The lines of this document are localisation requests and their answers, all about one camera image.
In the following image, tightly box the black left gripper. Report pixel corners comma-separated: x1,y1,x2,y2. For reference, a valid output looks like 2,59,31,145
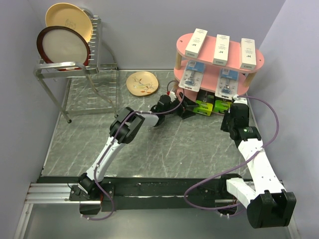
164,93,199,120

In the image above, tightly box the black green razor box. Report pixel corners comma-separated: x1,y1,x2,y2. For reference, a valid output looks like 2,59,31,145
212,98,232,115
193,90,215,117

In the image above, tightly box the blue razor blister pack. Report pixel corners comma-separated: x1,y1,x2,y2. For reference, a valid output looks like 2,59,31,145
215,68,239,100
178,60,205,92

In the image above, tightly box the pink three-tier shelf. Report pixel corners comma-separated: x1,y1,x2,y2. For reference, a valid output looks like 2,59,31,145
174,33,264,102

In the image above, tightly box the white razor box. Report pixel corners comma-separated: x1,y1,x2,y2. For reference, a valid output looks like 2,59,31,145
240,38,256,70
212,34,230,66

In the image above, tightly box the white razor box slanted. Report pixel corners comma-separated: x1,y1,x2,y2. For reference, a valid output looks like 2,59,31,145
185,28,208,59

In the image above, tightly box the white razor box bottom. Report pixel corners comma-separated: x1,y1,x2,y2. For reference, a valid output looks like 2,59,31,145
212,34,230,66

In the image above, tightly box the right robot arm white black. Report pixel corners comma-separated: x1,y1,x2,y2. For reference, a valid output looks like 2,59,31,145
218,98,297,229

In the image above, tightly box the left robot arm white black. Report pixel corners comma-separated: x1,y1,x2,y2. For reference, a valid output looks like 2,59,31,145
78,92,199,200

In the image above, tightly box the floral wooden plate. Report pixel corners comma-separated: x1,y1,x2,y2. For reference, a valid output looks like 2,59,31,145
126,71,159,97

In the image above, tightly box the metal dish rack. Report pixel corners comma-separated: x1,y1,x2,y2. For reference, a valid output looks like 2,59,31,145
33,8,118,123

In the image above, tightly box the brown rimmed white plate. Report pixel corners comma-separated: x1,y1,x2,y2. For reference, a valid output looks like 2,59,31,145
36,26,91,66

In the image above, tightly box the beige plate in rack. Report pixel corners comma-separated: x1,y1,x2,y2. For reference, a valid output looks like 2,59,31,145
45,2,93,42

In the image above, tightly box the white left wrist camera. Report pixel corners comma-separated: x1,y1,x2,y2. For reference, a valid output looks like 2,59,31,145
167,91,177,102

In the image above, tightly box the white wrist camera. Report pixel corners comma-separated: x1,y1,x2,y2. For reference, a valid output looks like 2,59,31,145
232,95,248,106
167,91,177,102

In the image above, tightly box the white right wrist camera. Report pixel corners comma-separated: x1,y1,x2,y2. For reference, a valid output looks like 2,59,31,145
232,95,248,106

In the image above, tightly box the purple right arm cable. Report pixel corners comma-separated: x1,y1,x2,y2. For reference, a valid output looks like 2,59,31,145
183,94,280,217

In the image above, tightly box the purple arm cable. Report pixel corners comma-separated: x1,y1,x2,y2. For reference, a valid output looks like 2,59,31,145
93,80,185,222
183,94,280,217

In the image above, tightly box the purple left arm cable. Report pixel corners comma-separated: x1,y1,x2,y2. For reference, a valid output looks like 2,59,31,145
93,80,185,222

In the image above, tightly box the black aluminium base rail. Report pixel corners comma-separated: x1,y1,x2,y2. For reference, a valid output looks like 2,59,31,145
25,176,256,216

